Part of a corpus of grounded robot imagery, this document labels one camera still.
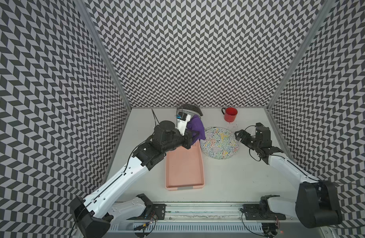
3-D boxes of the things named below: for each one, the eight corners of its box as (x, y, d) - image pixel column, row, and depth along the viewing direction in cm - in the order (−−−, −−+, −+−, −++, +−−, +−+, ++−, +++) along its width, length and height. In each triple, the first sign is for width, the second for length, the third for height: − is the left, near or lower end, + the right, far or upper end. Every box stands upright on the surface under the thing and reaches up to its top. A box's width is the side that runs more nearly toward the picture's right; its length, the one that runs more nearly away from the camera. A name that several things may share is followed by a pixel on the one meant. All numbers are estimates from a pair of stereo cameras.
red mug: (222, 122, 112) (224, 115, 106) (220, 113, 118) (222, 106, 112) (236, 122, 112) (238, 115, 106) (233, 113, 118) (236, 106, 112)
